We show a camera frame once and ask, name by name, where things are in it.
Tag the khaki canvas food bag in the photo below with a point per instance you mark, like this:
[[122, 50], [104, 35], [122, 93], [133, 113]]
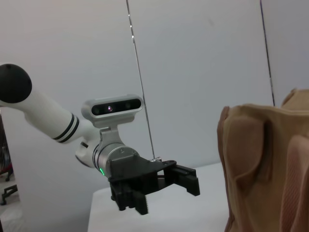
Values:
[[253, 169]]

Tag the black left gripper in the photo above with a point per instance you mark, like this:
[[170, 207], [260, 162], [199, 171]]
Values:
[[130, 166]]

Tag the black wheeled stand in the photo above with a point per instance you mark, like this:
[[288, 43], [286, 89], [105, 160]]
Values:
[[9, 191]]

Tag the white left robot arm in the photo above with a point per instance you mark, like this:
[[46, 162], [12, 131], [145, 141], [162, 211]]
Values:
[[48, 113]]

